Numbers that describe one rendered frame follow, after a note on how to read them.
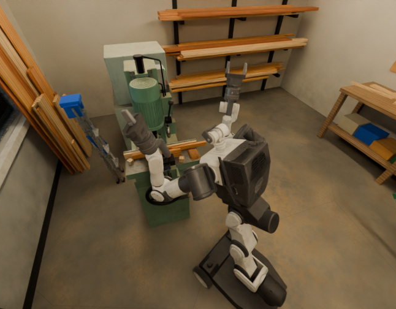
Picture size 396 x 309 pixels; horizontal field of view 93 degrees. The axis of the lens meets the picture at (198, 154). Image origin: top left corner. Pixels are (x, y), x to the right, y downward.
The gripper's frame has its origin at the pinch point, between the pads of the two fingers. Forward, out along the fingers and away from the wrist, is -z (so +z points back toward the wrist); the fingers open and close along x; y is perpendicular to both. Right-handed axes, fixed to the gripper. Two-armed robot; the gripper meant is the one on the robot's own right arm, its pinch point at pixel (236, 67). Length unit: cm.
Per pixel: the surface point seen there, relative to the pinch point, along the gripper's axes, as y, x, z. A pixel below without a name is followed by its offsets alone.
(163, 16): 206, 25, -46
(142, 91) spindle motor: 9, 52, 18
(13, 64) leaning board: 139, 179, 22
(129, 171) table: 18, 64, 79
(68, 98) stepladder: 87, 118, 42
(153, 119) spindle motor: 14, 46, 36
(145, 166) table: 20, 52, 76
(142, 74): 26, 52, 10
